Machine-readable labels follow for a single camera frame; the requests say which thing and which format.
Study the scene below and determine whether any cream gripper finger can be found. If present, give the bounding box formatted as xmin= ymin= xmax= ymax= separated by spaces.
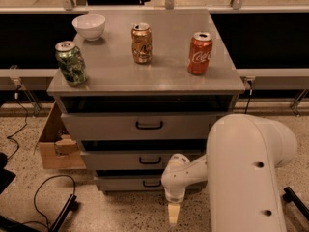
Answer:
xmin=168 ymin=203 xmax=181 ymax=225

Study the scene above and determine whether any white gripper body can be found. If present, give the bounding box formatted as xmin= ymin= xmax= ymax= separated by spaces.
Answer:
xmin=161 ymin=154 xmax=190 ymax=203

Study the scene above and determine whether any grey bottom drawer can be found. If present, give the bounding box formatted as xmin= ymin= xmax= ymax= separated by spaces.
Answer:
xmin=93 ymin=173 xmax=207 ymax=193

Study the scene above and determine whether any grey drawer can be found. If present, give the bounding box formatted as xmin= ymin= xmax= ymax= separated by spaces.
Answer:
xmin=61 ymin=112 xmax=228 ymax=141
xmin=81 ymin=150 xmax=205 ymax=170
xmin=93 ymin=173 xmax=207 ymax=193

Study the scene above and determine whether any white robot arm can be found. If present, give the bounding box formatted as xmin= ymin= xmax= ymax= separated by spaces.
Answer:
xmin=161 ymin=114 xmax=297 ymax=232

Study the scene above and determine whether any grey middle drawer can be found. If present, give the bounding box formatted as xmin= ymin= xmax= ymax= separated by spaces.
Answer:
xmin=81 ymin=150 xmax=205 ymax=170

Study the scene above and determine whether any grey drawer cabinet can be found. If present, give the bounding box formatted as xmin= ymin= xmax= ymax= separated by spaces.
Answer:
xmin=48 ymin=9 xmax=244 ymax=178

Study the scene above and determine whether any grey top drawer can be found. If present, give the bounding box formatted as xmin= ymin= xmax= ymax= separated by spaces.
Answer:
xmin=61 ymin=112 xmax=228 ymax=141

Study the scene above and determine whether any black left stand leg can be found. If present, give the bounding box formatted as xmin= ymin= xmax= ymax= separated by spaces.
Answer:
xmin=49 ymin=194 xmax=79 ymax=232

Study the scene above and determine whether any black stand leg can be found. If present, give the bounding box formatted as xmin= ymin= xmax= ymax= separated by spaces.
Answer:
xmin=283 ymin=187 xmax=309 ymax=221
xmin=49 ymin=194 xmax=79 ymax=232

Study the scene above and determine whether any black right stand leg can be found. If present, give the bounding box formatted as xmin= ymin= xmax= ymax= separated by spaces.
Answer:
xmin=283 ymin=187 xmax=309 ymax=221

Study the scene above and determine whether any cardboard box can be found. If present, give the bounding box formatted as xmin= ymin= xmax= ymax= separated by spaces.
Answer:
xmin=38 ymin=102 xmax=85 ymax=169

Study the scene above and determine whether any red coca-cola can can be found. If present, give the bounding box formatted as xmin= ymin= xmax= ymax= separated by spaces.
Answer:
xmin=187 ymin=32 xmax=212 ymax=75

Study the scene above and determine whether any gold soda can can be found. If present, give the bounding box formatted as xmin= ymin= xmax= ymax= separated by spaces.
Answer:
xmin=131 ymin=22 xmax=153 ymax=64

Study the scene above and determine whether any green soda can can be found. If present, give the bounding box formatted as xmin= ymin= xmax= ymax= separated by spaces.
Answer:
xmin=55 ymin=41 xmax=87 ymax=86

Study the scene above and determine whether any black object at left edge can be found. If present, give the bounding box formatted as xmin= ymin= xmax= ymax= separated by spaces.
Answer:
xmin=0 ymin=153 xmax=15 ymax=194

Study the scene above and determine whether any white bowl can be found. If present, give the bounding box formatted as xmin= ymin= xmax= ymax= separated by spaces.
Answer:
xmin=71 ymin=14 xmax=106 ymax=41

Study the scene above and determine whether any black right power cable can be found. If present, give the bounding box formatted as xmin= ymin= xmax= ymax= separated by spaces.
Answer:
xmin=243 ymin=80 xmax=253 ymax=115

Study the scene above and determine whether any black left floor cable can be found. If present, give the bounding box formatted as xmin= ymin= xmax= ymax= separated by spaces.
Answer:
xmin=18 ymin=174 xmax=77 ymax=230

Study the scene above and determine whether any black left wall cable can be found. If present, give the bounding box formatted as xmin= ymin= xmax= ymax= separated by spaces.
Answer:
xmin=5 ymin=84 xmax=29 ymax=161

